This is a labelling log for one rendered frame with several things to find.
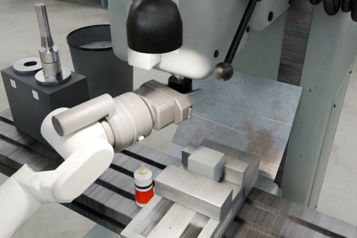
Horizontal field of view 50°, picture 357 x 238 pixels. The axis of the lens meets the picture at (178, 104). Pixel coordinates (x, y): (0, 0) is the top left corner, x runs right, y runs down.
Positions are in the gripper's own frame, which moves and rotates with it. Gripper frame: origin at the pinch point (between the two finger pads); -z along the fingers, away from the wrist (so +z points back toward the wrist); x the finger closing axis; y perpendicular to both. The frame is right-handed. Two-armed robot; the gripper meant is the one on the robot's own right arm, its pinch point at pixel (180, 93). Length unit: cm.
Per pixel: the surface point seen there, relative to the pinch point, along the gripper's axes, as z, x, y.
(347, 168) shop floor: -161, 12, 124
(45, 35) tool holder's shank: 8.0, 38.4, -3.6
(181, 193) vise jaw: 7.1, -7.5, 16.8
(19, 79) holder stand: 14.1, 45.1, 8.5
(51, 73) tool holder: 8.8, 37.4, 5.9
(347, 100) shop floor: -244, 51, 125
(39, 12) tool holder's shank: 8.2, 38.6, -9.4
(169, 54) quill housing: 7.7, -5.5, -12.4
